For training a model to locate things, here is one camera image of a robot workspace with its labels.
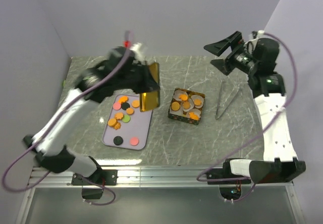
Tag purple plastic tray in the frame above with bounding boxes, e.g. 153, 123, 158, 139
102, 94, 152, 150

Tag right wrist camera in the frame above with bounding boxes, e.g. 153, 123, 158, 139
245, 30, 264, 48

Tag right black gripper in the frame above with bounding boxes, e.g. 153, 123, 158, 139
203, 31, 258, 76

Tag white paper cup two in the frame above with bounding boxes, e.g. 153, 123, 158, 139
191, 94, 204, 108

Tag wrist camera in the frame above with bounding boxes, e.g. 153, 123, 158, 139
123, 40, 147, 62
245, 30, 264, 48

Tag orange fish cookie top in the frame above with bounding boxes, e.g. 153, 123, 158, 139
118, 95, 129, 104

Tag pink sandwich cookie bottom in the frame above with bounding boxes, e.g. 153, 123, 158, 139
130, 137, 139, 146

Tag white paper cup one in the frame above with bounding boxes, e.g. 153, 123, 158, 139
173, 90, 188, 102

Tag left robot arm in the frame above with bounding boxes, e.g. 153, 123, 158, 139
23, 43, 160, 185

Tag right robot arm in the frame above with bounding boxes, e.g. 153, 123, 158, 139
196, 30, 306, 184

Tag orange round cookie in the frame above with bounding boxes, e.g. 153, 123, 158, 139
126, 107, 134, 115
183, 101, 190, 109

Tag green macaron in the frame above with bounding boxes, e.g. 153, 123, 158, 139
122, 115, 131, 123

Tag orange flower cookie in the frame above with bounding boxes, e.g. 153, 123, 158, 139
193, 98, 202, 106
114, 112, 124, 120

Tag round tan biscuit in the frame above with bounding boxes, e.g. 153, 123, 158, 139
107, 118, 118, 127
132, 100, 140, 108
171, 101, 181, 111

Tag white paper cup five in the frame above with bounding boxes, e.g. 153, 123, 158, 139
187, 108, 201, 120

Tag pink sandwich cookie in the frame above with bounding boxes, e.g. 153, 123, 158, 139
113, 102, 121, 110
130, 137, 139, 146

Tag round tan biscuit top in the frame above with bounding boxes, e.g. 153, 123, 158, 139
132, 100, 140, 108

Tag black sandwich cookie bottom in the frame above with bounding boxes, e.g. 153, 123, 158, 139
113, 136, 124, 146

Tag black sandwich cookie top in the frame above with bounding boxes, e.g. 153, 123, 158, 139
121, 102, 130, 110

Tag orange swirl cookie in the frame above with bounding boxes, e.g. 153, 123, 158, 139
113, 122, 121, 130

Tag green cookie tin box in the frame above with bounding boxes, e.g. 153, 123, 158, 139
168, 88, 205, 125

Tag orange round cookie middle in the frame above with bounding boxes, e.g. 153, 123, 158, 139
126, 107, 134, 115

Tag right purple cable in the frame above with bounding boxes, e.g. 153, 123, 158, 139
196, 32, 298, 202

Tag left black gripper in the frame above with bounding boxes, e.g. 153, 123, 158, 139
116, 61, 162, 95

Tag pink sandwich cookie top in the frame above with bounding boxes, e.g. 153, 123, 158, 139
113, 102, 121, 110

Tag orange round cookie bottom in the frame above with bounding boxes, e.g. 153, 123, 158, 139
183, 101, 190, 109

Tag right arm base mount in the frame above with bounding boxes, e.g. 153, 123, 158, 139
206, 169, 251, 203

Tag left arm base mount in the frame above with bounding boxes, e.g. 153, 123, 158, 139
71, 170, 118, 200

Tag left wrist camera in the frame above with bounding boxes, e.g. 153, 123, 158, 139
123, 40, 147, 62

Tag metal tongs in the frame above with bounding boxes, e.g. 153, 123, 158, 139
215, 81, 241, 120

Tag orange fish cookie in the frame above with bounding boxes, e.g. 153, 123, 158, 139
118, 95, 129, 104
189, 112, 199, 121
178, 94, 188, 101

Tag white paper cup four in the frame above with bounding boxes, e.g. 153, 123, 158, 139
170, 106, 183, 116

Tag white paper cup three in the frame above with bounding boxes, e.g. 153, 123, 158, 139
181, 99, 194, 113

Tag aluminium rail frame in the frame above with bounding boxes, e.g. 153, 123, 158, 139
15, 57, 306, 224

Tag gold tin lid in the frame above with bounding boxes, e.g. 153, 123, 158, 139
139, 62, 160, 112

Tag black sandwich cookie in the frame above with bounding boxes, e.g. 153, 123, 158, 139
121, 102, 130, 110
113, 136, 124, 146

